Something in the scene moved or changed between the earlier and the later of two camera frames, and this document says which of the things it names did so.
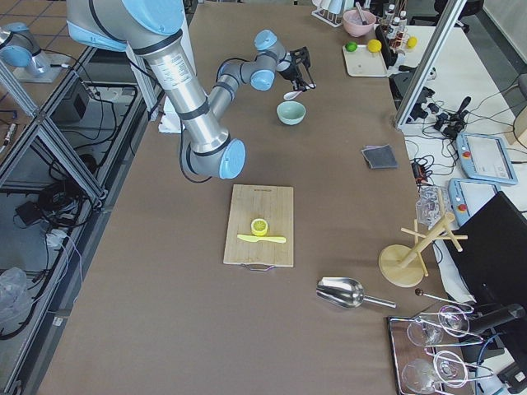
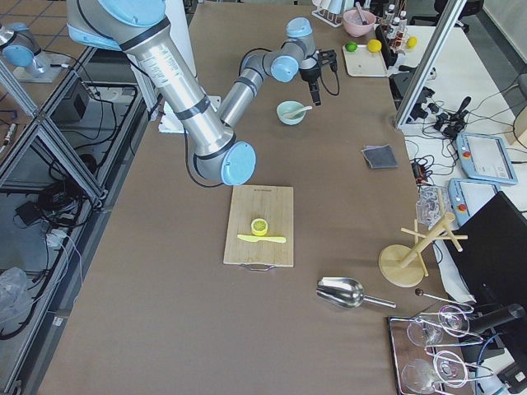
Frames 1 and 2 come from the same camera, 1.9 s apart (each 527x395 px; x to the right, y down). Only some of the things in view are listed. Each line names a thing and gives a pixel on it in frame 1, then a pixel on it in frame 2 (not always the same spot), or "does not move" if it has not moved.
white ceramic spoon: (289, 95) to (292, 113)
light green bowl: (291, 113) does not move
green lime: (351, 46) does not move
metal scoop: (345, 293) does not move
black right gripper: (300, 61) to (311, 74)
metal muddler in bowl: (363, 19) does not move
